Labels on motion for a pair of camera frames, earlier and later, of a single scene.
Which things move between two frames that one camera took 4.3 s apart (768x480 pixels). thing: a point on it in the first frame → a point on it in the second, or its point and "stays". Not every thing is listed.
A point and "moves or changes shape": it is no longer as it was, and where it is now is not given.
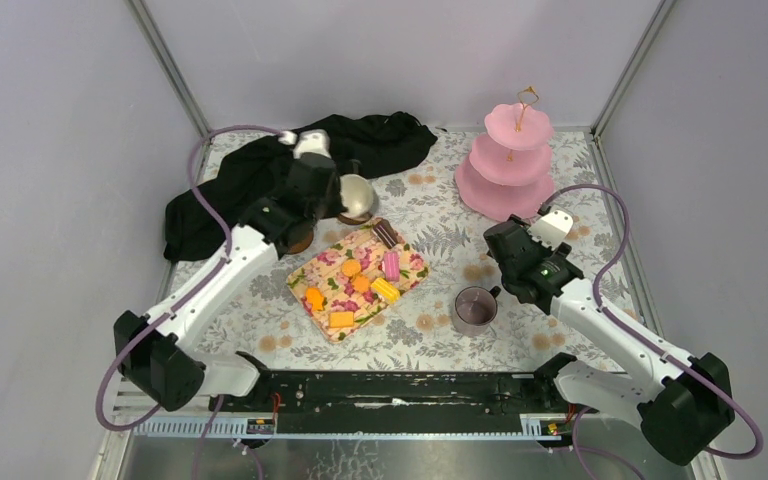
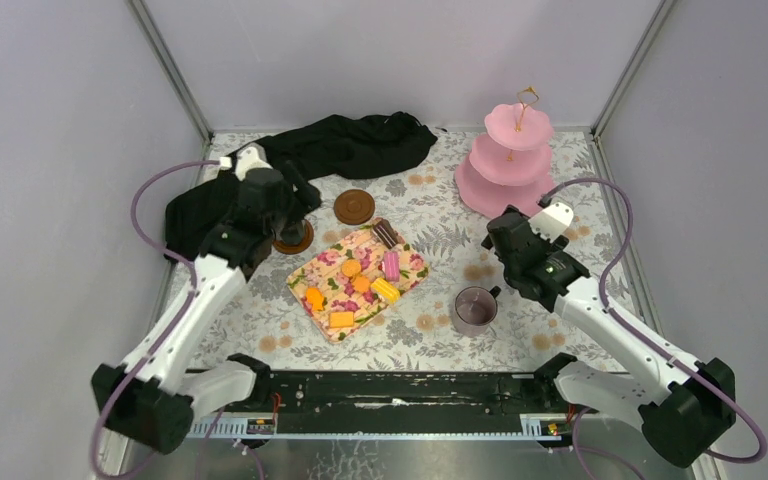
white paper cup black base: x=357 y=195 moves or changes shape
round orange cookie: x=351 y=268 stays
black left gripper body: x=326 y=192 → x=294 y=201
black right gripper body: x=544 y=249 stays
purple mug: x=475 y=307 stays
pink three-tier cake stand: x=507 y=170 stays
